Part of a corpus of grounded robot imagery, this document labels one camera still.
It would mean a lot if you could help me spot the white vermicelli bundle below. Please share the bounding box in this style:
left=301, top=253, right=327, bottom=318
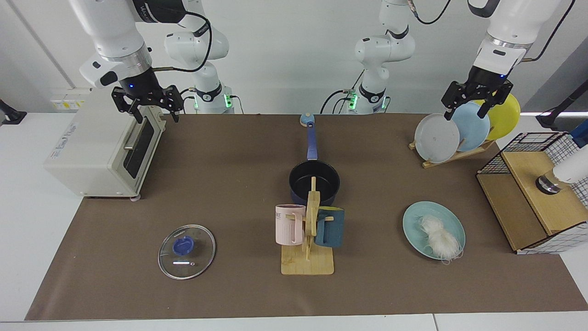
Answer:
left=417, top=215, right=464, bottom=265

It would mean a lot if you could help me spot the glass lid with blue knob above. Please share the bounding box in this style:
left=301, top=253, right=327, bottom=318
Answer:
left=158, top=224, right=216, bottom=280

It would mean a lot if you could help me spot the yellow plate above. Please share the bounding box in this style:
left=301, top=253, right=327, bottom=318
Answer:
left=473, top=92, right=521, bottom=141

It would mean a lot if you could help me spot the light blue plate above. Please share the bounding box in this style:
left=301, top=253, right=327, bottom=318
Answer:
left=451, top=101, right=491, bottom=153

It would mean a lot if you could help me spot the pale grey plate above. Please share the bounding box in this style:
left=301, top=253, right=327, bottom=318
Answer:
left=414, top=113, right=460, bottom=164

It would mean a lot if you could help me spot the wooden plate rack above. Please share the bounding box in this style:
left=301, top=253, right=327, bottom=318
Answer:
left=409, top=139, right=497, bottom=169

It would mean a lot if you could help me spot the light green plate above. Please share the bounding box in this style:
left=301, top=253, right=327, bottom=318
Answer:
left=402, top=201, right=466, bottom=261

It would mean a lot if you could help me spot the pale toaster oven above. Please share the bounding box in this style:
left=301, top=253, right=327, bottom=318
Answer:
left=44, top=87, right=166, bottom=202

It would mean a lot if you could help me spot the white cylindrical device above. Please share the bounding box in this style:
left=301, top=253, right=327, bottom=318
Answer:
left=535, top=156, right=588, bottom=195

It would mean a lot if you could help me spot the black clamp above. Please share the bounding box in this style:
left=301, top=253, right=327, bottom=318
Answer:
left=0, top=99, right=27, bottom=126

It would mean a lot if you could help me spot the pink cup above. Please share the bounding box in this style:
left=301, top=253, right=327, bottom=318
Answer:
left=275, top=204, right=306, bottom=246

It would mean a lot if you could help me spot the dark teal cup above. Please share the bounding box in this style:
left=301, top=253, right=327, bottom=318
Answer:
left=315, top=206, right=345, bottom=249

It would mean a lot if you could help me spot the brown table cloth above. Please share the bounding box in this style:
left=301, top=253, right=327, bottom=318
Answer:
left=25, top=114, right=588, bottom=321

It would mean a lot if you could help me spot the wooden cup stand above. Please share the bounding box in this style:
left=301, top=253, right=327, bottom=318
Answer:
left=281, top=177, right=335, bottom=276

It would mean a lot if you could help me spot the black base cable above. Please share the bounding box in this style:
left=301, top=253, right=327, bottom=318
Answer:
left=320, top=69, right=366, bottom=114
left=179, top=86, right=244, bottom=114

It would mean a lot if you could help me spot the white wall socket strip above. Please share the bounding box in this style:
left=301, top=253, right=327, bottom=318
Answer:
left=50, top=87, right=92, bottom=111

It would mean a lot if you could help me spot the wire basket with wooden floor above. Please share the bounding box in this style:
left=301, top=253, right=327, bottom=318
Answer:
left=476, top=131, right=588, bottom=255

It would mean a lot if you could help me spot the black pan with blue handle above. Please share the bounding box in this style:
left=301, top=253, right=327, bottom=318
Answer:
left=288, top=122, right=341, bottom=206

